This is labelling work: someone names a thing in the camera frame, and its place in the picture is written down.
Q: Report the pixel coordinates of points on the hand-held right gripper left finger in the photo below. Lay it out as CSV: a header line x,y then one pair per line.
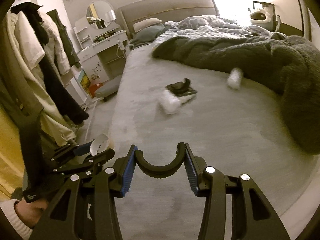
x,y
128,172

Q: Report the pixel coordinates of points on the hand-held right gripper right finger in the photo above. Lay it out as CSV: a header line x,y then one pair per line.
x,y
191,172

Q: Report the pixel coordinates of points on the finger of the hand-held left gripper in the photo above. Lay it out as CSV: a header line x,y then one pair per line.
x,y
81,150
100,158

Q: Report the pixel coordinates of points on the white sock pair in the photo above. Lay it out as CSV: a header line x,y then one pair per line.
x,y
171,103

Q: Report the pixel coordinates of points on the white plastic bottle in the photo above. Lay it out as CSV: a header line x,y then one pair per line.
x,y
235,78

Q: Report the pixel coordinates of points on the person's left forearm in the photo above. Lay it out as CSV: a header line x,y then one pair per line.
x,y
10,218

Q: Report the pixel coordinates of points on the person's left hand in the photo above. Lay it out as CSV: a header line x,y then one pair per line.
x,y
30,210

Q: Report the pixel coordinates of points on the beige pants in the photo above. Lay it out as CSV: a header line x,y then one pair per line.
x,y
53,125

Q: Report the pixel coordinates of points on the long black garment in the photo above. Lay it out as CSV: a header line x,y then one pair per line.
x,y
67,100

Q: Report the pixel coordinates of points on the grey upholstered bed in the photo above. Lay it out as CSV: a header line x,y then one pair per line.
x,y
225,130

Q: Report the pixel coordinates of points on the red floor item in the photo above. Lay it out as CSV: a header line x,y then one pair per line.
x,y
95,90

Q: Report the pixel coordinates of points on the grey floor cushion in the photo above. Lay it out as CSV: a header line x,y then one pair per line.
x,y
107,88

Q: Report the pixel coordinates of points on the yellow picture box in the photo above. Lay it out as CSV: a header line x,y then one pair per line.
x,y
85,80

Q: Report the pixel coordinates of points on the olive green jacket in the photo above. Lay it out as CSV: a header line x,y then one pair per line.
x,y
10,60

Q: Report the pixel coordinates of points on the white puffer jacket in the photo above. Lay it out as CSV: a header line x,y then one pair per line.
x,y
56,50

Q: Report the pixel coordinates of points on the white t-shirt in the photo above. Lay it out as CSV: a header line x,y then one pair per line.
x,y
27,45

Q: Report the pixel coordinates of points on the white dressing table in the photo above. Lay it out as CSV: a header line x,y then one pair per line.
x,y
100,52

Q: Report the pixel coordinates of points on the dark green vest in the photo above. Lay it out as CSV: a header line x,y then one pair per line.
x,y
66,40

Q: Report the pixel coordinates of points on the white power strip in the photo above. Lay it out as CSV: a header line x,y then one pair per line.
x,y
120,44

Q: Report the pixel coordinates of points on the dark grey fluffy blanket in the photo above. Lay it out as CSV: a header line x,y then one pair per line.
x,y
250,60

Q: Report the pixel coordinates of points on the short black garment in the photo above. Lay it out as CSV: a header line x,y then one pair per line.
x,y
35,15

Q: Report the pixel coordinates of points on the grey green pillow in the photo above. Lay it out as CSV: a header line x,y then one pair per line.
x,y
147,36

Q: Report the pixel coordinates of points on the round mirror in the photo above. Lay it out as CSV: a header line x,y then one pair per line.
x,y
98,13

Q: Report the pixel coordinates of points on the silver table lamp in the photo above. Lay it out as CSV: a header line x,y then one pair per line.
x,y
110,15

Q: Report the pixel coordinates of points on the white pillow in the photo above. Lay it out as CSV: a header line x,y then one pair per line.
x,y
147,25

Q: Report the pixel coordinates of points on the grey patterned duvet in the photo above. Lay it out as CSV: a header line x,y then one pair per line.
x,y
212,26

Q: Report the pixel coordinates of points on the white cat bed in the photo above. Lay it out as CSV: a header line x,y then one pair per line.
x,y
260,17

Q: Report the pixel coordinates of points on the black chair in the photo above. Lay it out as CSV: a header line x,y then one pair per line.
x,y
275,15

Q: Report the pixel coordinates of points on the white wardrobe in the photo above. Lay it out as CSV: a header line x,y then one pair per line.
x,y
290,7

